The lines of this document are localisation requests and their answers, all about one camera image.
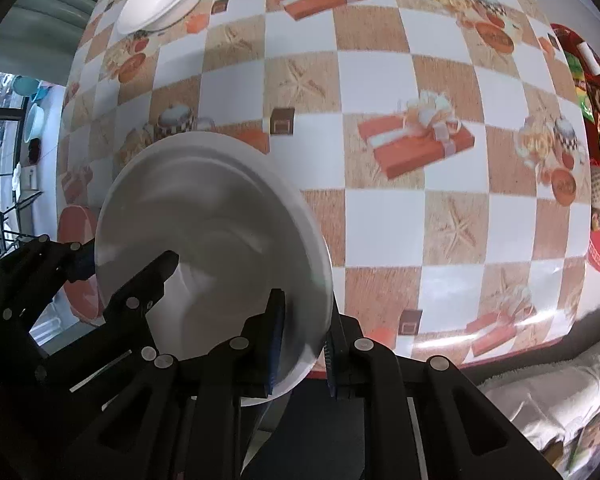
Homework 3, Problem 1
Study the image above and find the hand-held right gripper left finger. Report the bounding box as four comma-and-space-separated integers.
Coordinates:
65, 289, 287, 480

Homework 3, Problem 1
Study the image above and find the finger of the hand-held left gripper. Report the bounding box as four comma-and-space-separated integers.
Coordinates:
0, 234, 98, 332
102, 250, 181, 347

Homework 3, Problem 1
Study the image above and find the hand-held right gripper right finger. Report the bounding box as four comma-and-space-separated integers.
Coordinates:
324, 310, 563, 480

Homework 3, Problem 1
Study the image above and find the pale blue basin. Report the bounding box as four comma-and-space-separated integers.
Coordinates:
26, 102, 47, 143

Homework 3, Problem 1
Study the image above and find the teal basin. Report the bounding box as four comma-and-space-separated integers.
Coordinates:
12, 75, 40, 99

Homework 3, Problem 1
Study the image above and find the white fluffy blanket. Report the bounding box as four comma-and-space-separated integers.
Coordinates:
480, 345, 600, 480

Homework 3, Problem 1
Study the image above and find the colourful printed cloth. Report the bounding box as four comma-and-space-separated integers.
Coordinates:
570, 407, 600, 477

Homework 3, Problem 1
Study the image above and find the checkered printed tablecloth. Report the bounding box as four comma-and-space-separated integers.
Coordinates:
55, 0, 593, 367

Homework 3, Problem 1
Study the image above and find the red tray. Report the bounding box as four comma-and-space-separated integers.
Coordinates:
550, 22, 600, 126

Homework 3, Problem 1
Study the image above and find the white thread spool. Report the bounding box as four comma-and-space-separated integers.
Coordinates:
577, 42, 600, 77

